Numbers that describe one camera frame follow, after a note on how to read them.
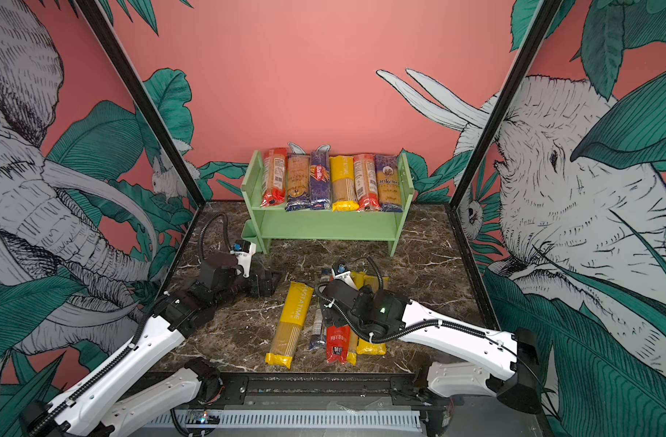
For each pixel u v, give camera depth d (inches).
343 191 32.3
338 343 29.9
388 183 33.7
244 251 25.6
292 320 33.8
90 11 27.1
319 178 33.2
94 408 15.4
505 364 15.7
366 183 32.9
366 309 20.5
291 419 27.6
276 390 29.4
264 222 38.6
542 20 27.6
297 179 33.7
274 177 33.6
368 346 31.4
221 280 22.8
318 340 31.5
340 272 24.6
